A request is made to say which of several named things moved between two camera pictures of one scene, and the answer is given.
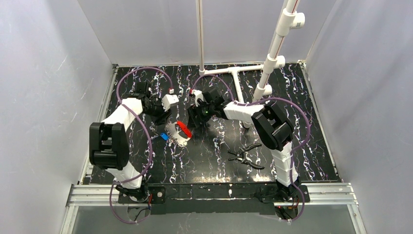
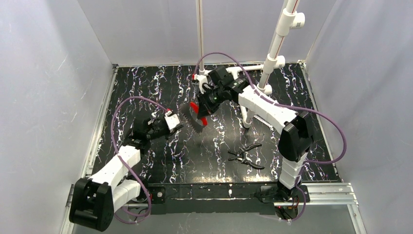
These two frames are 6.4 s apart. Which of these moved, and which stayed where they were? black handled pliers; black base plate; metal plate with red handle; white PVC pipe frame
Moved: metal plate with red handle
Stayed: black handled pliers; black base plate; white PVC pipe frame
